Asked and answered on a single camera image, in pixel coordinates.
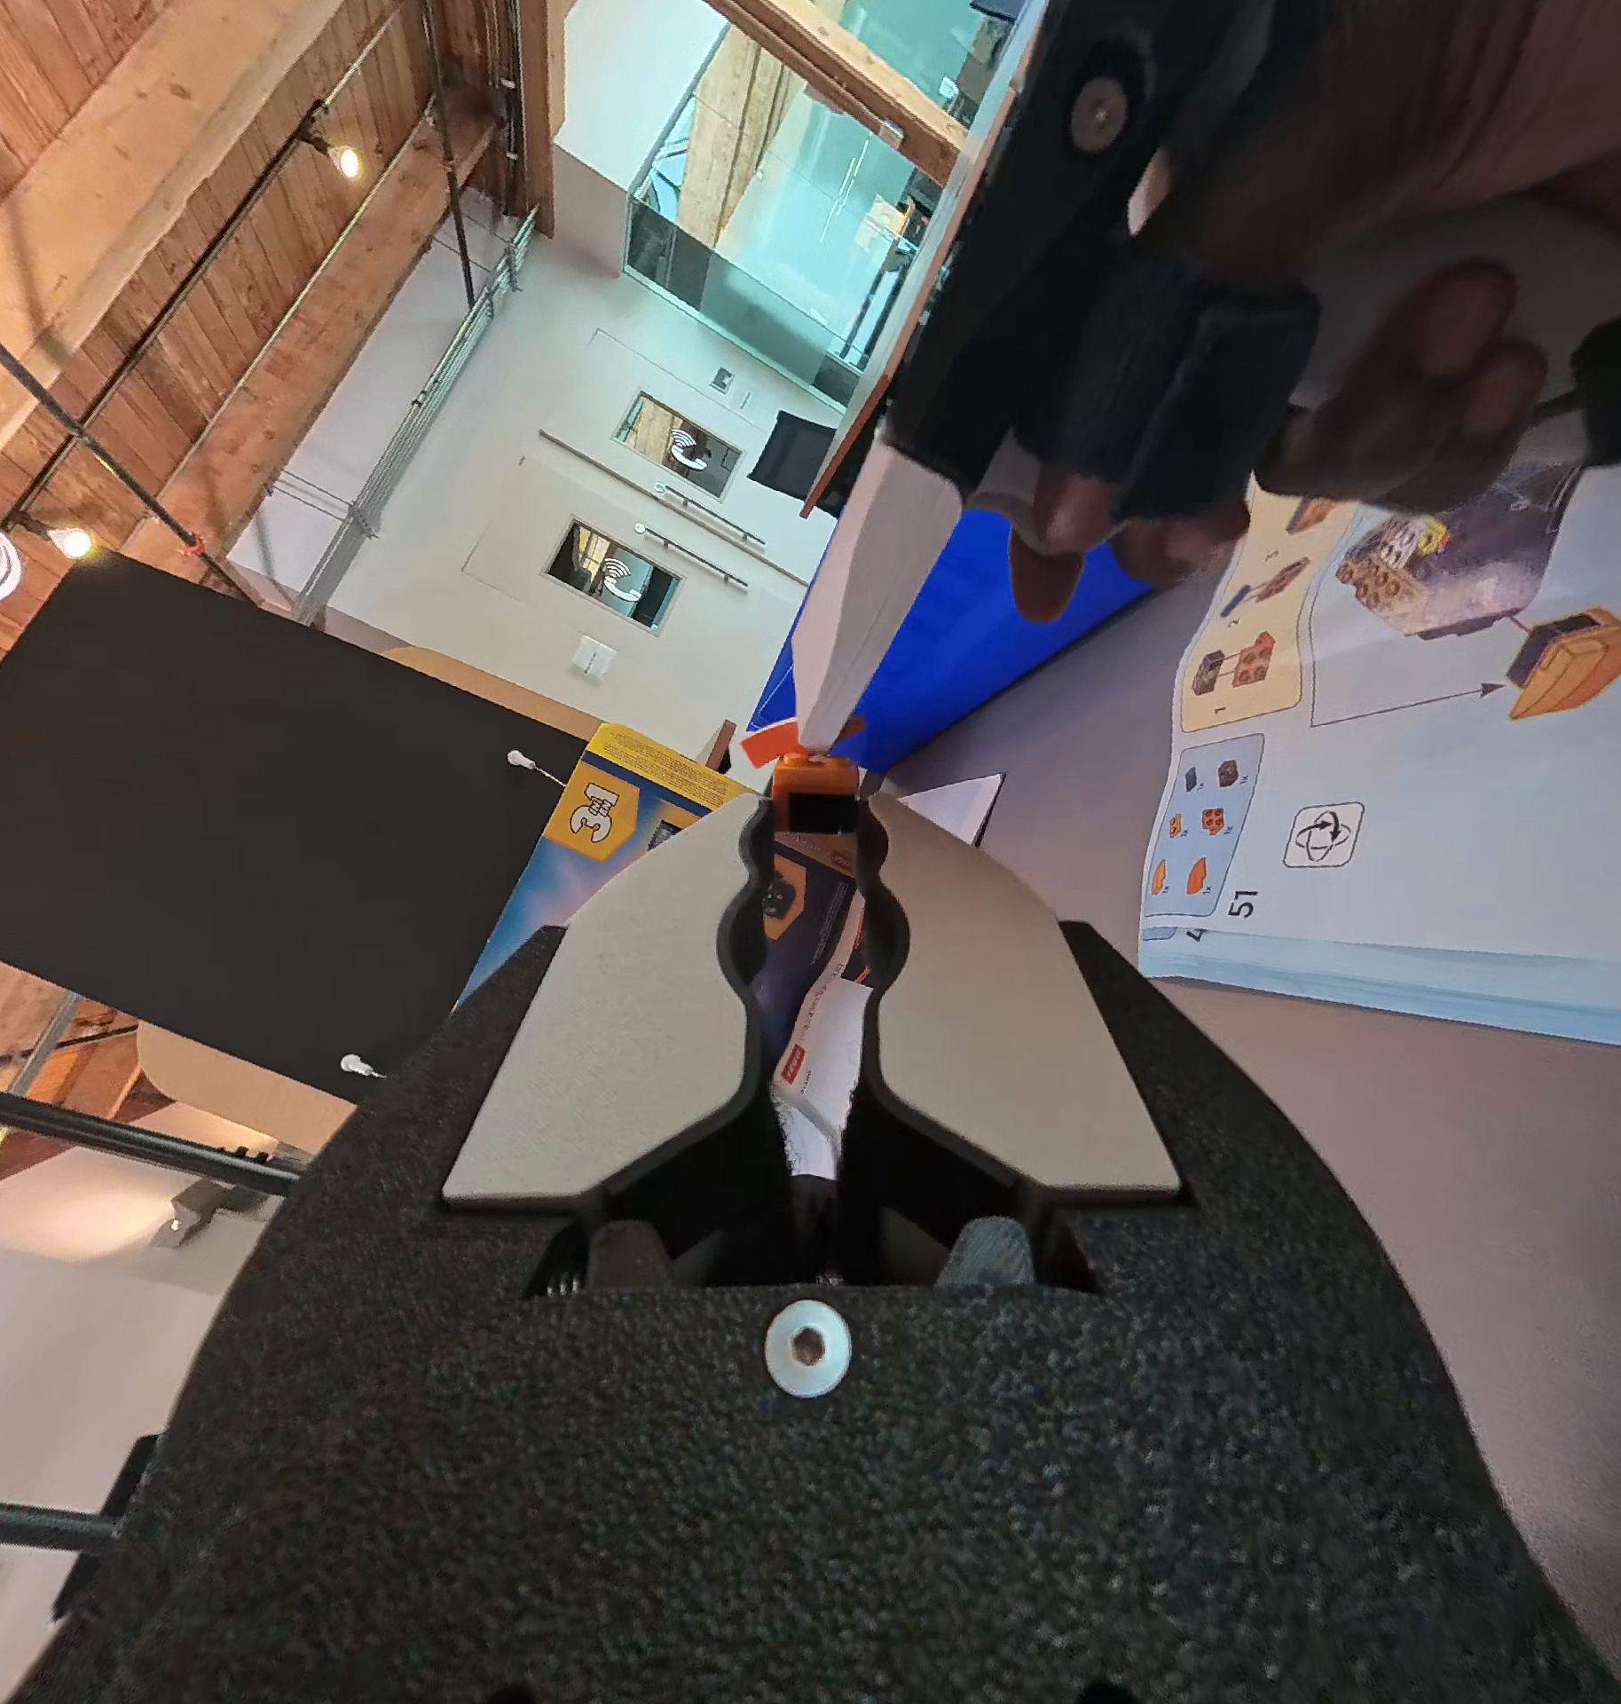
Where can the interior wall window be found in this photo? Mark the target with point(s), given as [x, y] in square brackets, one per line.
[678, 443]
[615, 571]

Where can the person's right hand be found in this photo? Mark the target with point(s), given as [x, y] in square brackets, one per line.
[1423, 133]

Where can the glass balustrade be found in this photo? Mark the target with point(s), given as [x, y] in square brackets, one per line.
[771, 239]

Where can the ceiling spotlight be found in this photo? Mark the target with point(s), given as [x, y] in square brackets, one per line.
[343, 158]
[68, 539]

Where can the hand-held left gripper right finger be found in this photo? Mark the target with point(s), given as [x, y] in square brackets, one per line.
[998, 1011]

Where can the black board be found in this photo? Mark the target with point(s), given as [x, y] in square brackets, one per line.
[224, 798]

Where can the blue mat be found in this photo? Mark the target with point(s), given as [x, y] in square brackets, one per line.
[944, 624]

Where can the black stand pole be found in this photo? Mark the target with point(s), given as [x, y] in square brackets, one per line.
[132, 1134]

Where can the instruction sheet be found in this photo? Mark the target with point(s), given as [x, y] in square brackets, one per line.
[1450, 825]

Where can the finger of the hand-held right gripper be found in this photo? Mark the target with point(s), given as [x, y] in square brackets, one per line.
[877, 598]

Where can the orange toy brick model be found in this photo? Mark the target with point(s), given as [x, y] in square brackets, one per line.
[801, 772]

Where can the blue yellow toy box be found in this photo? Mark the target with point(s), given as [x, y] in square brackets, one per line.
[625, 811]

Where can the orange-edged panel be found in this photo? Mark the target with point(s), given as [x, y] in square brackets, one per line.
[918, 305]

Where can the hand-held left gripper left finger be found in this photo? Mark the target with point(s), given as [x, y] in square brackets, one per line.
[625, 1011]

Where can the white paper sheet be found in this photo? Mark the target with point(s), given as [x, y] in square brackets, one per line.
[955, 805]

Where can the white wall plate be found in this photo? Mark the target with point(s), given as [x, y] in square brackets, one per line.
[595, 656]

